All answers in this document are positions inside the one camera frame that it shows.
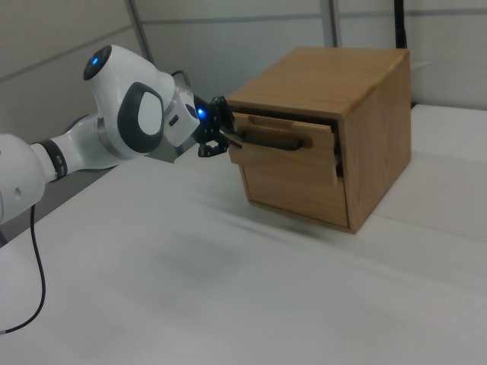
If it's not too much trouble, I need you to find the wooden drawer with handle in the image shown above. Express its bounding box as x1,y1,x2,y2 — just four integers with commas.
227,111,345,188

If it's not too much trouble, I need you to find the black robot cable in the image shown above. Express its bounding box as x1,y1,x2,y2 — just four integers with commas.
0,203,47,335

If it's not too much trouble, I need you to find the black vertical pole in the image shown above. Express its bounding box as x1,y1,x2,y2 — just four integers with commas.
393,0,410,49

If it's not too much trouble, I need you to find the grey partition post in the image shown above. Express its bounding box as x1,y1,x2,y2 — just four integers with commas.
126,0,154,66
325,0,342,49

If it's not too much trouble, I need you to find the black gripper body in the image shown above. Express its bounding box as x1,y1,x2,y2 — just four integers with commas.
191,94,218,144

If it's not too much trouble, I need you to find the wooden drawer with slot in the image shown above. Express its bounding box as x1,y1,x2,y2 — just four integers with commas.
241,163,351,230

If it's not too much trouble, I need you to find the wooden drawer cabinet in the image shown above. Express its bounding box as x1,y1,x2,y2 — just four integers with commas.
223,46,412,234

